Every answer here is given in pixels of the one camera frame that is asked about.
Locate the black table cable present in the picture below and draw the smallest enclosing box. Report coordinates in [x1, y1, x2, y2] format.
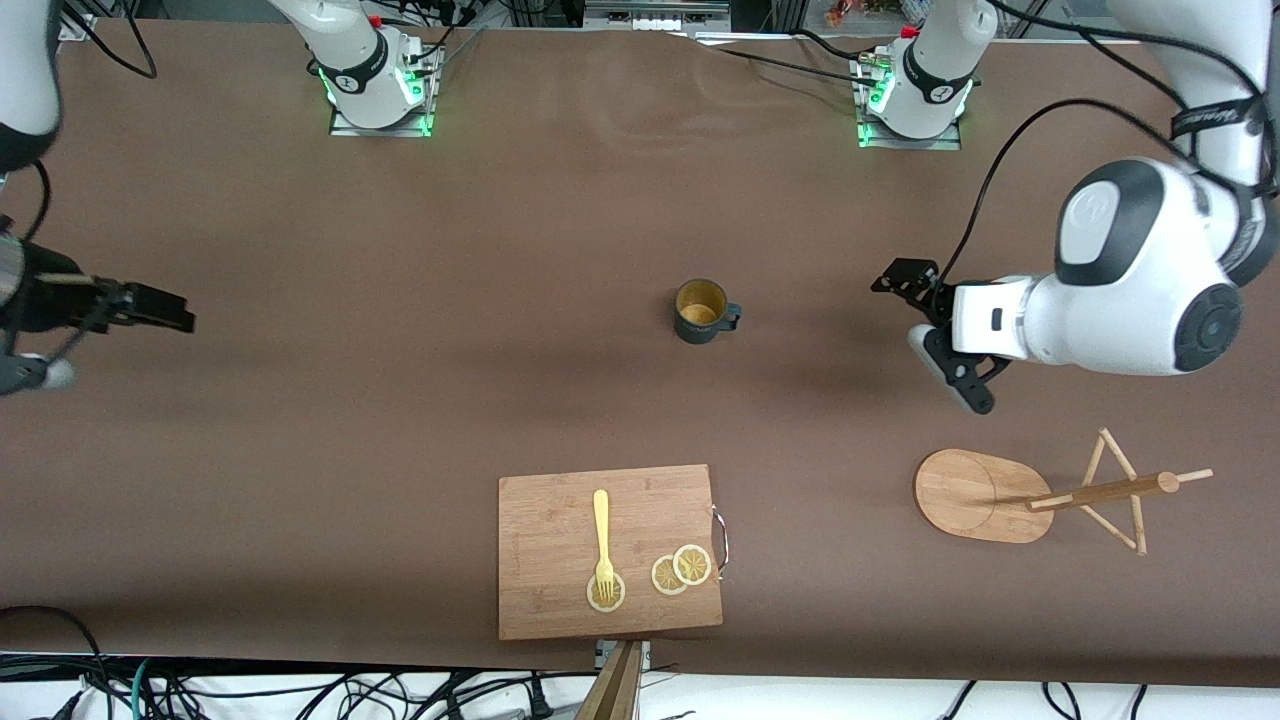
[712, 46, 869, 83]
[795, 28, 883, 63]

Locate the wooden cup rack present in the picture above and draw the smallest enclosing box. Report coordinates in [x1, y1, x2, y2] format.
[914, 428, 1214, 557]

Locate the metal bracket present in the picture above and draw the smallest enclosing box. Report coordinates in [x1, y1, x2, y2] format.
[595, 640, 652, 673]

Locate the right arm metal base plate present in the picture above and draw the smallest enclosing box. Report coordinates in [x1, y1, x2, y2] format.
[329, 42, 434, 138]

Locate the black floor cable loop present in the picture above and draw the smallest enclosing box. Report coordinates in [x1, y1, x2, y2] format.
[0, 605, 109, 720]

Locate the wooden beam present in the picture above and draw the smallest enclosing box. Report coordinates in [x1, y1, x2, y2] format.
[573, 640, 643, 720]

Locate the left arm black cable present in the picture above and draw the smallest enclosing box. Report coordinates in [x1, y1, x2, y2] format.
[940, 0, 1280, 291]

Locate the grey power strip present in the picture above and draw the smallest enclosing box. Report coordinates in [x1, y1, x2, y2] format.
[585, 0, 732, 32]

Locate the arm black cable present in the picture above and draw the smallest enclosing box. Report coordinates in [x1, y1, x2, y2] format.
[0, 0, 158, 246]
[940, 0, 1280, 291]

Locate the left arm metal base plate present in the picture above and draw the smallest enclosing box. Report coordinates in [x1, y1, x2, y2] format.
[856, 52, 963, 151]

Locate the wooden cutting board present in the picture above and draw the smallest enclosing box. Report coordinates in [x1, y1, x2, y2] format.
[497, 463, 729, 642]

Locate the yellow plastic fork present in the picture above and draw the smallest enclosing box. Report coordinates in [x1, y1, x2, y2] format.
[593, 489, 616, 606]

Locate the dark teal cup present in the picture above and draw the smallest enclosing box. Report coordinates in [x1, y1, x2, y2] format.
[673, 278, 743, 345]

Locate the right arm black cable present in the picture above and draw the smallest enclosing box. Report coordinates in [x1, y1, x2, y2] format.
[0, 0, 158, 246]

